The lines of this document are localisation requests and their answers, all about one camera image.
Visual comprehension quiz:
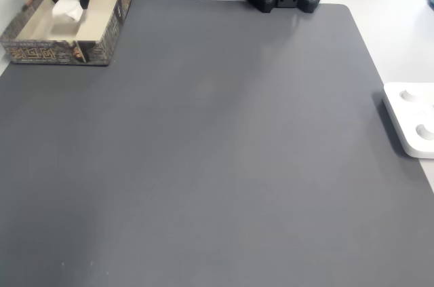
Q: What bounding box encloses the white square stand base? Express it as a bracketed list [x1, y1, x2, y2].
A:
[382, 81, 434, 160]

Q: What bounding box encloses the white block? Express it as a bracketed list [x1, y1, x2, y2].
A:
[51, 0, 86, 25]

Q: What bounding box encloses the grey table mat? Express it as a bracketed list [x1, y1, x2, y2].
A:
[0, 0, 434, 287]

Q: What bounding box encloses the printed cardboard box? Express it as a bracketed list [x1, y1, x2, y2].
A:
[0, 0, 134, 67]

